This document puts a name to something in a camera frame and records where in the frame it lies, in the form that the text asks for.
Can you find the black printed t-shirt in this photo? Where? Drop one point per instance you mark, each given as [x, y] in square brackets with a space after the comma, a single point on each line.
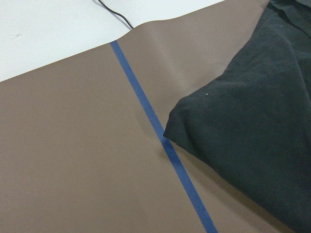
[252, 124]

